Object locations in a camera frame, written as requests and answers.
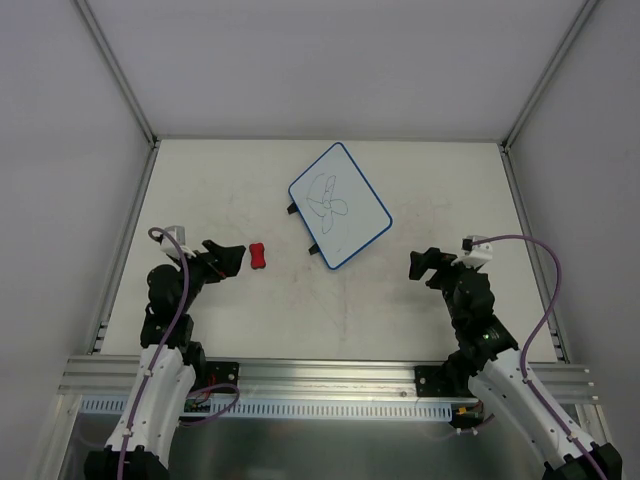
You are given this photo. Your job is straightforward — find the red bone-shaped eraser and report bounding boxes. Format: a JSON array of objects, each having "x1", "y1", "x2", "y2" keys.
[{"x1": 249, "y1": 242, "x2": 267, "y2": 270}]

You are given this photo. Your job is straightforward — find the blue framed whiteboard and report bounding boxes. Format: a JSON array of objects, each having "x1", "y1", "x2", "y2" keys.
[{"x1": 288, "y1": 142, "x2": 393, "y2": 270}]

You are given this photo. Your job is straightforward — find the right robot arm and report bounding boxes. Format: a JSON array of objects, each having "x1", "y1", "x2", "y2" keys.
[{"x1": 409, "y1": 239, "x2": 623, "y2": 479}]

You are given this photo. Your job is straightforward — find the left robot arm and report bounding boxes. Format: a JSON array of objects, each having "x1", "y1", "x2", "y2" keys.
[{"x1": 83, "y1": 228, "x2": 246, "y2": 479}]

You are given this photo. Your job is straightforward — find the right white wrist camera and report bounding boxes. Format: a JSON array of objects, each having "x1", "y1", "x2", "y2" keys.
[{"x1": 452, "y1": 235, "x2": 493, "y2": 269}]

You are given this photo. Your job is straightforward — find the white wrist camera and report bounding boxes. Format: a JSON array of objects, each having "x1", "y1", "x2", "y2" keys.
[
  {"x1": 158, "y1": 225, "x2": 194, "y2": 260},
  {"x1": 452, "y1": 235, "x2": 493, "y2": 269}
]

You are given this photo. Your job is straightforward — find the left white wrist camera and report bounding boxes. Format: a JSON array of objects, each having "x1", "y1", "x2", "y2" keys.
[{"x1": 158, "y1": 225, "x2": 194, "y2": 260}]

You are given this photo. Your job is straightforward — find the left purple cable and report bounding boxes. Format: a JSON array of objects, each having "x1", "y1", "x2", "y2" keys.
[{"x1": 115, "y1": 227, "x2": 241, "y2": 480}]

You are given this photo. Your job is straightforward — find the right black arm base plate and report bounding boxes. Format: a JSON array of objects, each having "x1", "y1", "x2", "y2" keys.
[{"x1": 414, "y1": 365, "x2": 473, "y2": 398}]

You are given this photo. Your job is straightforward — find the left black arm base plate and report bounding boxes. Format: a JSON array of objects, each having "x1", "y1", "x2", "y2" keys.
[{"x1": 201, "y1": 360, "x2": 240, "y2": 395}]

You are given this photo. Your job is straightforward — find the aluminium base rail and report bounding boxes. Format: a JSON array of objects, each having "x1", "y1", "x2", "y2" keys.
[{"x1": 58, "y1": 355, "x2": 600, "y2": 404}]

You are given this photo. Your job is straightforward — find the white slotted cable duct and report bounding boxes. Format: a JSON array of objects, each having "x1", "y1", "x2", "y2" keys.
[{"x1": 79, "y1": 395, "x2": 454, "y2": 423}]

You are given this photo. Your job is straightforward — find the left aluminium frame post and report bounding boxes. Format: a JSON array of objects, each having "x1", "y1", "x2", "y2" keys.
[{"x1": 71, "y1": 0, "x2": 157, "y2": 147}]

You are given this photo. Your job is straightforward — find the aluminium frame post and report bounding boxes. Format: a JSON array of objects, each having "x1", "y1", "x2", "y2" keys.
[
  {"x1": 71, "y1": 0, "x2": 157, "y2": 147},
  {"x1": 500, "y1": 0, "x2": 601, "y2": 151}
]

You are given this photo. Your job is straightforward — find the right aluminium frame post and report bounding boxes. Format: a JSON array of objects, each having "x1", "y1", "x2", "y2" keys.
[{"x1": 500, "y1": 0, "x2": 601, "y2": 151}]

